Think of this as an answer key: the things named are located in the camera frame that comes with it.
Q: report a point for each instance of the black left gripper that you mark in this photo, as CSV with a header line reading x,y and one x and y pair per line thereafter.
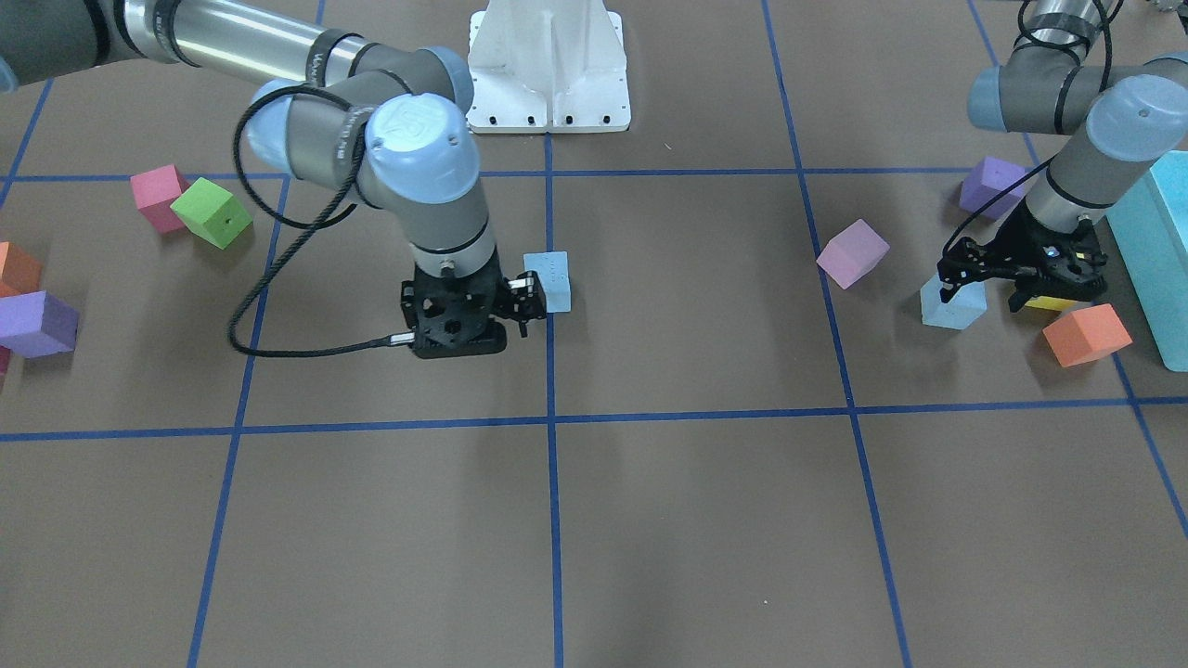
x,y
1010,243

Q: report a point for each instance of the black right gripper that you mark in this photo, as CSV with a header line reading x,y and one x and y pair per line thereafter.
x,y
520,299

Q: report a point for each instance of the light blue foam block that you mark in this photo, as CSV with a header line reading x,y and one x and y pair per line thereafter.
x,y
552,269
964,308

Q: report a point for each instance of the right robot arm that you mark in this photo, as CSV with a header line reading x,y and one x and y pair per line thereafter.
x,y
378,126

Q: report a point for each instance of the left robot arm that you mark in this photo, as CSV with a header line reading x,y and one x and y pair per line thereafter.
x,y
1116,121

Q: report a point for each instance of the yellow foam block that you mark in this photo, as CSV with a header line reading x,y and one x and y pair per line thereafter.
x,y
1050,303

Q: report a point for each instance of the purple foam block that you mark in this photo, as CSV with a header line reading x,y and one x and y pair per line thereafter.
x,y
38,324
987,179

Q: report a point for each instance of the light pink foam block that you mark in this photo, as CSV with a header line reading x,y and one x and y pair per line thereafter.
x,y
852,254

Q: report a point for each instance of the orange foam block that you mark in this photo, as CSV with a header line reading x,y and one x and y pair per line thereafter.
x,y
21,272
1086,334

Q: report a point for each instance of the cyan plastic bin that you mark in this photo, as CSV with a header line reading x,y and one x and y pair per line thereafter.
x,y
1149,224

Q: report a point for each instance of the green foam block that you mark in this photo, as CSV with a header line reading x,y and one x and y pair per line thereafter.
x,y
212,213

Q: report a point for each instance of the dark pink foam block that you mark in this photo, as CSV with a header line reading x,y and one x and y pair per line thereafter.
x,y
155,192

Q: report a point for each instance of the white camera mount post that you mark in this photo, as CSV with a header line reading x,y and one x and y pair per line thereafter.
x,y
548,67

